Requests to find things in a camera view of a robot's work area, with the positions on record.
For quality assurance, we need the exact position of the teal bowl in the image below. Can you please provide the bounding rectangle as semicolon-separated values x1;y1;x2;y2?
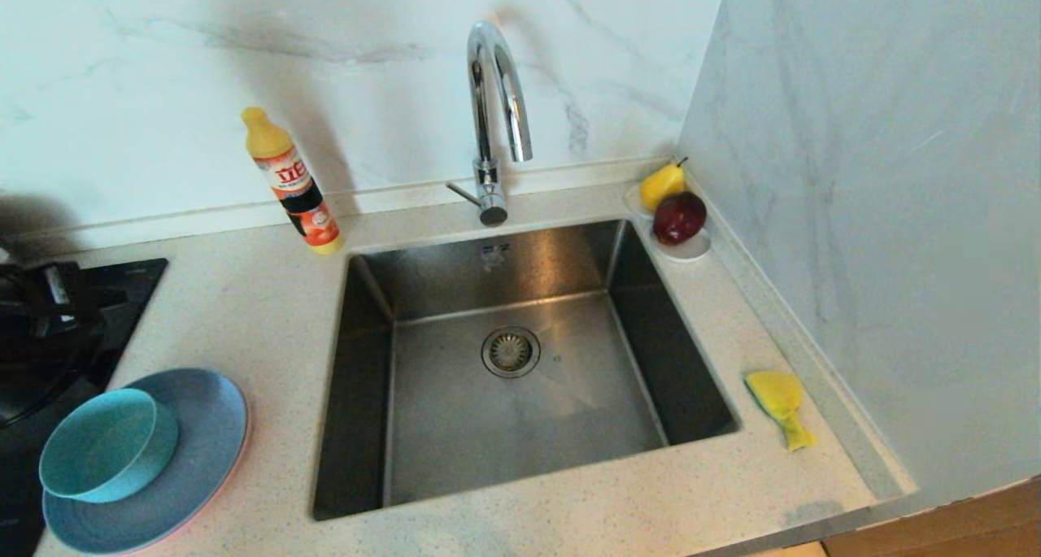
39;388;179;504

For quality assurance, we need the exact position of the blue-grey plate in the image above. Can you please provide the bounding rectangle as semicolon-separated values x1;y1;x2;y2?
42;368;247;555

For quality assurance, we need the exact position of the pink plate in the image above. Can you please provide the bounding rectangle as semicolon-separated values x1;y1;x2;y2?
163;403;251;542

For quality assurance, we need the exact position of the yellow-capped detergent bottle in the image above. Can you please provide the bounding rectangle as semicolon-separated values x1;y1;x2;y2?
242;107;345;255

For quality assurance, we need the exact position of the chrome gooseneck faucet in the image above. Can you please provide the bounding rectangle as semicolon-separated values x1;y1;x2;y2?
446;20;534;227

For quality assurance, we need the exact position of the yellow green sponge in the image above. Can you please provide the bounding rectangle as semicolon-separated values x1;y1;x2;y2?
744;370;817;452

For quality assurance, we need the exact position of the stainless steel sink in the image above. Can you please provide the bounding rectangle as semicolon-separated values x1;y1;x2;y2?
313;218;741;521

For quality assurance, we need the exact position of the black glass cooktop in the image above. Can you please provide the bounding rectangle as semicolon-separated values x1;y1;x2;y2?
0;258;168;557

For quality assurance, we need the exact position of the round metal drain strainer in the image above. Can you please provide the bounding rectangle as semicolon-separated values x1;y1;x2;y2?
481;325;541;378

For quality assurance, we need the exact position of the yellow pear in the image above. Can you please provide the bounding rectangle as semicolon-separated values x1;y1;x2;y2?
640;157;690;211

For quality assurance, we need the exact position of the dark red apple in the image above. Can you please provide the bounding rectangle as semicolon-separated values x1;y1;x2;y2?
653;191;708;246

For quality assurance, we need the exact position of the small white dish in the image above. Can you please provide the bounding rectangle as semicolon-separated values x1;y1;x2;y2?
625;181;714;263

